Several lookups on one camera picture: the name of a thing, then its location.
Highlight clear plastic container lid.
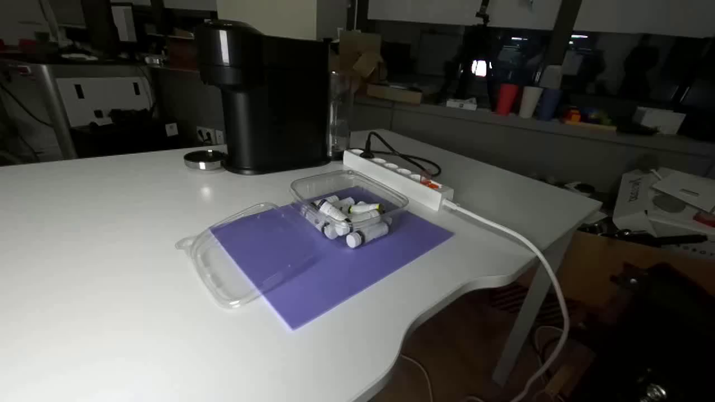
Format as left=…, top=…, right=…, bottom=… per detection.
left=173, top=198, right=324, bottom=311

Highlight small white labelled bottle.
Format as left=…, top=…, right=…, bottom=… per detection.
left=318, top=198, right=350, bottom=223
left=344, top=218, right=391, bottom=251
left=345, top=198, right=385, bottom=218
left=349, top=213, right=389, bottom=231
left=300, top=203, right=328, bottom=232
left=321, top=192, right=356, bottom=211
left=321, top=218, right=352, bottom=241

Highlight white cylindrical batteries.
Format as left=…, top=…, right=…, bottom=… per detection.
left=289, top=169, right=411, bottom=249

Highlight white power strip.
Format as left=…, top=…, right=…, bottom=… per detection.
left=341, top=146, right=455, bottom=205

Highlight purple mat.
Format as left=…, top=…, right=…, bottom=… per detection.
left=209, top=185, right=455, bottom=333

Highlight clear water tank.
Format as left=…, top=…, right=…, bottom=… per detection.
left=327, top=69, right=358, bottom=159

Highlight flat tan box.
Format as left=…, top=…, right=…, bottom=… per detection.
left=363, top=82, right=426, bottom=107

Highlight black coffee machine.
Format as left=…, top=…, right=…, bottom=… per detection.
left=195, top=21, right=332, bottom=176

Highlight brown cardboard box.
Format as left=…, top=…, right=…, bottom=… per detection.
left=337, top=29, right=387, bottom=96

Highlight round metal disc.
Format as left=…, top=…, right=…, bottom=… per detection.
left=184, top=148, right=227, bottom=171

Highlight grey counter shelf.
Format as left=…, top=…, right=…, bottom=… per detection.
left=352, top=96, right=715, bottom=192

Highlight red cup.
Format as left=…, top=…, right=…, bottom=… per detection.
left=494, top=82, right=520, bottom=118

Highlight white cup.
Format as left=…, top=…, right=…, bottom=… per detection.
left=519, top=85, right=542, bottom=121

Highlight white table leg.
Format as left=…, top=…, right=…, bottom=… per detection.
left=488, top=231, right=576, bottom=386

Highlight blue cup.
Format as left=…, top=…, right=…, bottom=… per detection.
left=533, top=87, right=562, bottom=123

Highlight white cabinet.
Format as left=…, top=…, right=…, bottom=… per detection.
left=42, top=63, right=156, bottom=131

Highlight white box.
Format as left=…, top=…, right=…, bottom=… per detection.
left=633, top=106, right=687, bottom=138

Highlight white paper stack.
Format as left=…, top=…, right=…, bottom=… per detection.
left=609, top=165, right=715, bottom=237

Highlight black pen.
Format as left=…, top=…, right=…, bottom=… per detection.
left=633, top=231, right=711, bottom=249

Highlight black bag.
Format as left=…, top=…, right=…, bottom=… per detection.
left=571, top=260, right=715, bottom=402

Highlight black plug with cable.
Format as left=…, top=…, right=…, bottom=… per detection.
left=360, top=130, right=442, bottom=179

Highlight wall power socket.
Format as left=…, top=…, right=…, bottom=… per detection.
left=195, top=126, right=225, bottom=146

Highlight thin white floor cable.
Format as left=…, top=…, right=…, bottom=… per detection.
left=398, top=353, right=438, bottom=402

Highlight white power cable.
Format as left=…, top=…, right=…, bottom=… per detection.
left=442, top=198, right=571, bottom=402

